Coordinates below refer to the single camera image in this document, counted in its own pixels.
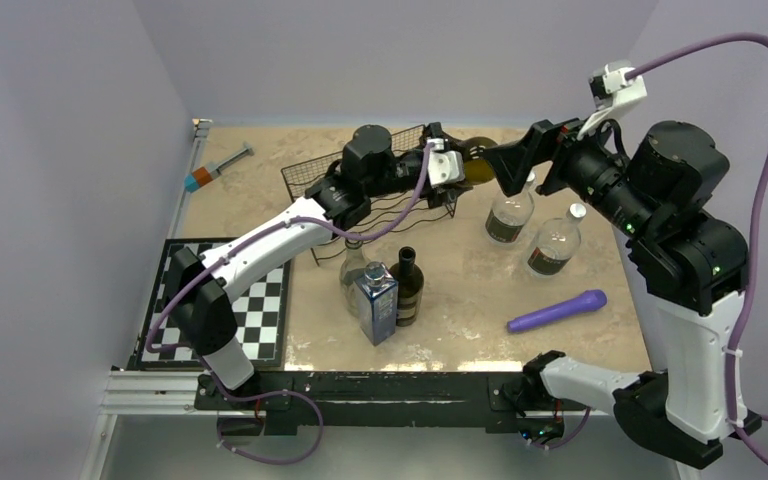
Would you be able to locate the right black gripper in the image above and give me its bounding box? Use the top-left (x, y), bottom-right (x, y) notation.
top-left (482, 103), bottom-right (657, 241)

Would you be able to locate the olive wine bottle brown label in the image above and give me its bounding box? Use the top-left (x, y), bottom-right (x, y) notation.
top-left (455, 136), bottom-right (497, 186)

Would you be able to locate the dark wine bottle Negroamaro label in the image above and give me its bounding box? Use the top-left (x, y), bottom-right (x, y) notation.
top-left (389, 246), bottom-right (425, 327)

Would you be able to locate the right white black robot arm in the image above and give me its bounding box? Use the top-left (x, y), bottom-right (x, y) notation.
top-left (481, 119), bottom-right (762, 469)

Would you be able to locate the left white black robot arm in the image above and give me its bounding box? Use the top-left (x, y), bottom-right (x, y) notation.
top-left (161, 123), bottom-right (466, 409)

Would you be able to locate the clear bottle silver cap left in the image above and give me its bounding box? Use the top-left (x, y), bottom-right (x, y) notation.
top-left (484, 170), bottom-right (536, 245)

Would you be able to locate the clear bottle silver cap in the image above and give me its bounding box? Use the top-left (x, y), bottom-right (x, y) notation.
top-left (484, 170), bottom-right (536, 245)
top-left (526, 203), bottom-right (587, 277)

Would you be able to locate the clear bottle silver cap right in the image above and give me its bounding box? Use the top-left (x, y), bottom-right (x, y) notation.
top-left (526, 203), bottom-right (587, 277)

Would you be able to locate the clear empty glass bottle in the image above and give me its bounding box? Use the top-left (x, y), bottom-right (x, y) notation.
top-left (339, 239), bottom-right (368, 317)

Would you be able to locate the purple plastic microphone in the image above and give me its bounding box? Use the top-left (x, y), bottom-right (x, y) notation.
top-left (506, 289), bottom-right (608, 333)

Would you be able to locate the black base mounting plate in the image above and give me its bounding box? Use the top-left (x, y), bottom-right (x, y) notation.
top-left (194, 369), bottom-right (587, 444)

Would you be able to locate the black white chessboard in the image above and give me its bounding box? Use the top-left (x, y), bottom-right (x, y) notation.
top-left (127, 237), bottom-right (291, 371)

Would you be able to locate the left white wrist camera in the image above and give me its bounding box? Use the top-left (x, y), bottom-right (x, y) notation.
top-left (426, 138), bottom-right (465, 187)

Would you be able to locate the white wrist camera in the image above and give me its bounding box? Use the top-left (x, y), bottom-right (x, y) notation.
top-left (426, 138), bottom-right (465, 187)
top-left (577, 60), bottom-right (648, 140)

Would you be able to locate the black wire wine rack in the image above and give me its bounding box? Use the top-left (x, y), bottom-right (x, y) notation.
top-left (281, 122), bottom-right (443, 235)

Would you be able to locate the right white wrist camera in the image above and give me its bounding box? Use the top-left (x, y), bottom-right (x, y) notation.
top-left (577, 60), bottom-right (648, 140)

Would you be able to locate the orange blue handled tool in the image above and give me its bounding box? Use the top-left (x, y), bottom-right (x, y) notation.
top-left (184, 143), bottom-right (254, 193)

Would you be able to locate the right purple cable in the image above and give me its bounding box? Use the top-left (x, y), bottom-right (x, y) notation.
top-left (529, 33), bottom-right (768, 480)

